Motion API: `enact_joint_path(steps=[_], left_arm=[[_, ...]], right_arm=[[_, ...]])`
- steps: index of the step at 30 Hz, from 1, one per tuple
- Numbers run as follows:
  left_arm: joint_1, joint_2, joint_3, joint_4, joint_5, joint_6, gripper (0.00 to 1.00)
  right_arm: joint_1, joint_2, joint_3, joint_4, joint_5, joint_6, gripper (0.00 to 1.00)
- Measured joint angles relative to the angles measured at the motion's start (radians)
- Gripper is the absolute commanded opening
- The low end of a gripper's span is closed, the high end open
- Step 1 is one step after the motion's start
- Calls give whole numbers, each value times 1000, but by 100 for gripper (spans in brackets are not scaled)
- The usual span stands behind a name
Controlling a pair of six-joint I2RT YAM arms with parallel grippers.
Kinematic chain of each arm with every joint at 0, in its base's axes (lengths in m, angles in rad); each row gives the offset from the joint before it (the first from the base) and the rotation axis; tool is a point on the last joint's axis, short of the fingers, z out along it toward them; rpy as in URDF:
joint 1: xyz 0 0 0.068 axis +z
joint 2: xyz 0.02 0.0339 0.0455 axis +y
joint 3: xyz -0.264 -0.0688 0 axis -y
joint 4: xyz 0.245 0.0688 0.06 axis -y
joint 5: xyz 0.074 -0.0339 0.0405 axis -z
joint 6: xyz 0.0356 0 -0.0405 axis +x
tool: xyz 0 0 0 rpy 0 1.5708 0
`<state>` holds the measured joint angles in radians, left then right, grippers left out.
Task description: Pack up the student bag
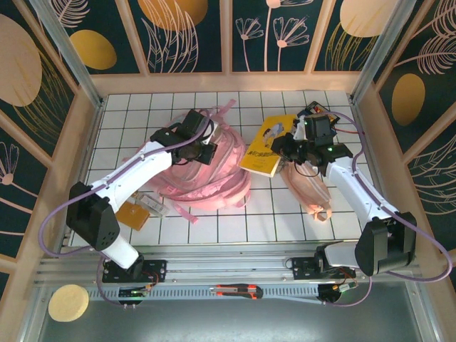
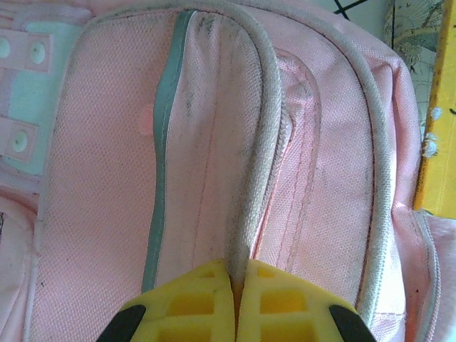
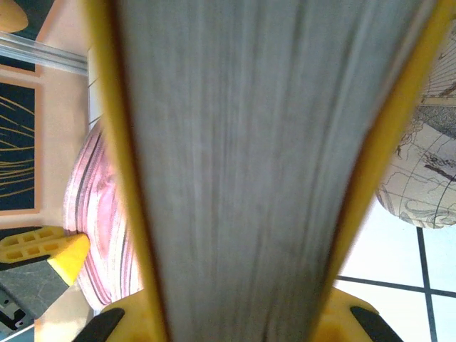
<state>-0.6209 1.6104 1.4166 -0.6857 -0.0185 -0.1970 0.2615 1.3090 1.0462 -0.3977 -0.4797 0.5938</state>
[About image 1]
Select clear plastic box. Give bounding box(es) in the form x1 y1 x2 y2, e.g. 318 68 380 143
137 192 170 217

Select aluminium frame rail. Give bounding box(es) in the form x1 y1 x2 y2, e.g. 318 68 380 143
33 244 421 286

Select round yellow sponge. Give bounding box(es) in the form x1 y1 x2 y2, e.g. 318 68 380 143
48 284 89 323

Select grey slotted cable duct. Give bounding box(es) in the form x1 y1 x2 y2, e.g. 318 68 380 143
87 284 321 303

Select aluminium frame post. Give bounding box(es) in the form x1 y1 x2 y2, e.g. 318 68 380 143
28 0 105 108
350 0 428 105

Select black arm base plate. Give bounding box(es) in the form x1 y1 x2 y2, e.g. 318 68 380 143
102 259 167 284
291 256 357 282

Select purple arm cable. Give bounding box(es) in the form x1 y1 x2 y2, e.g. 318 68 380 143
281 110 454 308
41 113 214 307

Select yellow paperback book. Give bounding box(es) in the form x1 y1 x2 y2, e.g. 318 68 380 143
239 114 299 178

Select pink pencil pouch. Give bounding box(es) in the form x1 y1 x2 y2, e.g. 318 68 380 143
279 162 334 224

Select pink student backpack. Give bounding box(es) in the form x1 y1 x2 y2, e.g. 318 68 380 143
137 99 252 225

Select black case with orange row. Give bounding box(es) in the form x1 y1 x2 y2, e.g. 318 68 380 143
296 100 340 137

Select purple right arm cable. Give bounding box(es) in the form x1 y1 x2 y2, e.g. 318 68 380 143
281 110 454 308

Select orange black utility knife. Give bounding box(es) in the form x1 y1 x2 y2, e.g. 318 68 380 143
209 283 264 301

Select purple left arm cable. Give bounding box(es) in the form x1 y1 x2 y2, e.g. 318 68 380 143
41 113 214 307

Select orange square card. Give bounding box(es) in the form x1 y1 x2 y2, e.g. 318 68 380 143
116 194 150 232

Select small circuit board with wires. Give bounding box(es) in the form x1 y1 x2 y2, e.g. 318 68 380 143
118 284 157 299
333 281 359 295

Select grey metal tray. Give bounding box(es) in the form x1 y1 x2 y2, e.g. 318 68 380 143
21 281 441 342

